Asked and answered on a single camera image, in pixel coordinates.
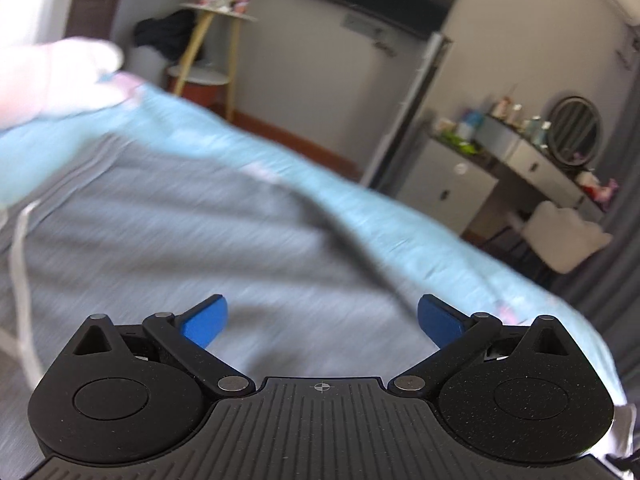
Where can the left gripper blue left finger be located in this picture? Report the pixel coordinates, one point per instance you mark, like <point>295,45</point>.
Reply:
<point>199,325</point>

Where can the grey sweat pants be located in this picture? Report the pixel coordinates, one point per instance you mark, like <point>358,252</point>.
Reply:
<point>128,232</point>

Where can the black clothes pile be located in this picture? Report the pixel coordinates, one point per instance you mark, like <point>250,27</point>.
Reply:
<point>169,36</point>

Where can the white shell back chair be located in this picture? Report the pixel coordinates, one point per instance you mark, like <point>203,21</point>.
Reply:
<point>561,238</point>

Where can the pink white pillow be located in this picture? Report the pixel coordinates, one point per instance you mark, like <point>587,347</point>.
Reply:
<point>64,78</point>

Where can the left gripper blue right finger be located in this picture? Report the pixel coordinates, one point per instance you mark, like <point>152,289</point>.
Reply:
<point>445,325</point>

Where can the white drawer cabinet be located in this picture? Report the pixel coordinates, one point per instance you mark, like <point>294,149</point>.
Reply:
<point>446,186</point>

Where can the grey curtain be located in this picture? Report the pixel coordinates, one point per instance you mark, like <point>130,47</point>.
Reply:
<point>606,288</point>

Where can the wall power socket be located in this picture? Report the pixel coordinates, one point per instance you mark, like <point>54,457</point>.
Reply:
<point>363,27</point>

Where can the round side table yellow legs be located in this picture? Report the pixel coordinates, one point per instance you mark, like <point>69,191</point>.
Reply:
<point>211,59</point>

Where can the white grey dressing table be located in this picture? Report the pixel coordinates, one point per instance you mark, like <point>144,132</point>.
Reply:
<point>534,167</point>

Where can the light blue bed sheet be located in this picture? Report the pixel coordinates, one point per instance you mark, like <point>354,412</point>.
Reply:
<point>416,249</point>

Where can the round black framed mirror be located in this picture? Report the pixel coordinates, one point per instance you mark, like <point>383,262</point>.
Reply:
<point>575,133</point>

